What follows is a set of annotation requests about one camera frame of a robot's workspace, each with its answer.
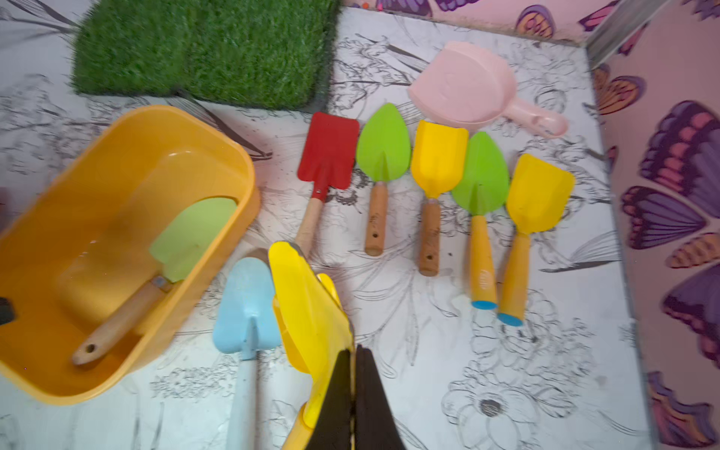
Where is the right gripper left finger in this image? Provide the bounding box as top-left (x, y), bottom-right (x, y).
top-left (306, 350), bottom-right (354, 450)

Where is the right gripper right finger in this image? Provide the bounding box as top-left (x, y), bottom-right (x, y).
top-left (354, 345), bottom-right (405, 450)

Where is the yellow plastic storage box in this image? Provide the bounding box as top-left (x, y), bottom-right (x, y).
top-left (1, 105), bottom-right (261, 406)

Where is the yellow plastic shovel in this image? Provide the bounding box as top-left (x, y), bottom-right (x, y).
top-left (272, 272), bottom-right (342, 376)
top-left (498, 154), bottom-right (576, 327)

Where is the blue trowel white handle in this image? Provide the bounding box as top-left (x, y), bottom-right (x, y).
top-left (212, 257), bottom-right (281, 449)

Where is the light green spade wooden handle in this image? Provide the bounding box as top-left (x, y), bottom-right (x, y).
top-left (71, 197), bottom-right (237, 366)

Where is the green trowel yellow handle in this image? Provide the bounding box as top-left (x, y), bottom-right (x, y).
top-left (451, 132), bottom-right (509, 311)

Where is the red shovel wooden handle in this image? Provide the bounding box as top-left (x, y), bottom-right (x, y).
top-left (294, 112), bottom-right (360, 257)

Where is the green trowel wooden handle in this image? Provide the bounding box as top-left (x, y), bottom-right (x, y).
top-left (356, 103), bottom-right (412, 257)

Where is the yellow shovel wooden handle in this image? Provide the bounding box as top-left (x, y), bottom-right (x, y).
top-left (411, 121), bottom-right (469, 277)

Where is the pink plastic dustpan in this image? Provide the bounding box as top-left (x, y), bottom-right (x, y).
top-left (408, 41), bottom-right (569, 139)

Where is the artificial grass mat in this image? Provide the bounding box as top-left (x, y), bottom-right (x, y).
top-left (72, 1), bottom-right (341, 111)

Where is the aluminium frame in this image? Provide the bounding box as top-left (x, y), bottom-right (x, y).
top-left (585, 0), bottom-right (668, 69)

